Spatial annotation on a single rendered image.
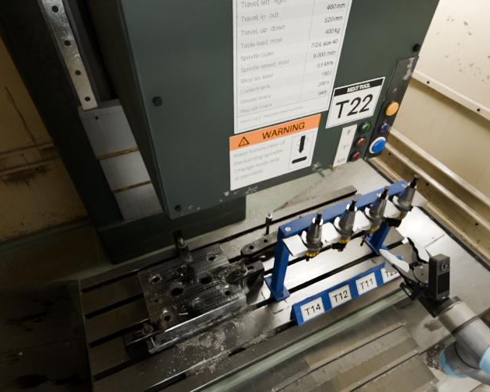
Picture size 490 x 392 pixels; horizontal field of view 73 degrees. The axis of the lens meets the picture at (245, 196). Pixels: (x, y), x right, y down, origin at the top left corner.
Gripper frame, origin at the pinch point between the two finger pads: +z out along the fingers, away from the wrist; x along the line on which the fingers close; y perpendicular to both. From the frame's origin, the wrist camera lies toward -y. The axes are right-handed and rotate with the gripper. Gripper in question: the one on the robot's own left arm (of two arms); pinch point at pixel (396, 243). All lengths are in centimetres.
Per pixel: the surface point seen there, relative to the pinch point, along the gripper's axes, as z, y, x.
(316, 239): 8.2, -4.4, -22.7
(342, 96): 6, -50, -30
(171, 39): 6, -62, -55
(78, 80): 69, -29, -68
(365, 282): 1.5, 25.3, -0.4
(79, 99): 69, -24, -70
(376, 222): 7.4, -2.1, -1.9
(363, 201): 14.9, -2.8, -0.7
